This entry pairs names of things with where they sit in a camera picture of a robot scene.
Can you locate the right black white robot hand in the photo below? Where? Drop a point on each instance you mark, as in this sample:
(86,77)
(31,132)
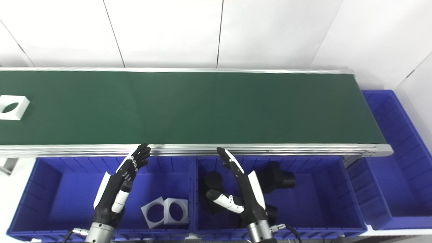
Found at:
(248,192)

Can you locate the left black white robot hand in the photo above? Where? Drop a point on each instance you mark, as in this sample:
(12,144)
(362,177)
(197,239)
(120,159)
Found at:
(113,190)

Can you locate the black cylindrical part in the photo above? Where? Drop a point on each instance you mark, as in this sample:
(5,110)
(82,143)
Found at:
(213,180)

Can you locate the black flanged part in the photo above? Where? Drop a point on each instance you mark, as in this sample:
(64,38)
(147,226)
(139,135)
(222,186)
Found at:
(278,177)

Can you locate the blue bin with white parts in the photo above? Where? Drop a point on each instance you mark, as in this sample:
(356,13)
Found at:
(67,199)

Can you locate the white square part with hole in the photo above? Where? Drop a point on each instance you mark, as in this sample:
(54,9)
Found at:
(20,109)
(148,209)
(182,206)

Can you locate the empty blue bin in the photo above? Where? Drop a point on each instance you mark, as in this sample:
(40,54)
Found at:
(398,168)

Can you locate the blue bin with black parts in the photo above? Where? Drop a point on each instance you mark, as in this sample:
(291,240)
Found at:
(317,202)

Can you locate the green conveyor belt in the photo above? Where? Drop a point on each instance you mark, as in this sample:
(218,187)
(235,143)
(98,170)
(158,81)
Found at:
(303,149)
(202,108)

